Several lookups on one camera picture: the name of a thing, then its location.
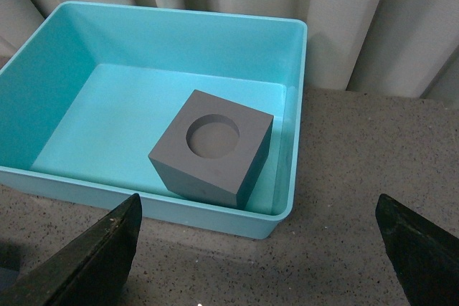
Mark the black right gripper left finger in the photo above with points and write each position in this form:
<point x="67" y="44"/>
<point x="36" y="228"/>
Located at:
<point x="91" y="270"/>

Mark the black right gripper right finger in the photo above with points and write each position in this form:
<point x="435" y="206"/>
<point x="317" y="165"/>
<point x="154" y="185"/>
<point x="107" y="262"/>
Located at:
<point x="424" y="256"/>

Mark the gray cube with round recess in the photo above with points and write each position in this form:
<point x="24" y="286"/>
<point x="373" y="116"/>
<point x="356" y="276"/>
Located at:
<point x="213" y="151"/>

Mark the light blue plastic box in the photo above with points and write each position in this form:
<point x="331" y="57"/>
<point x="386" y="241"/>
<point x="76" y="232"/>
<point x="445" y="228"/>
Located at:
<point x="88" y="95"/>

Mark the white pleated curtain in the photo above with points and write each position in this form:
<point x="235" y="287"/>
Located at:
<point x="406" y="48"/>

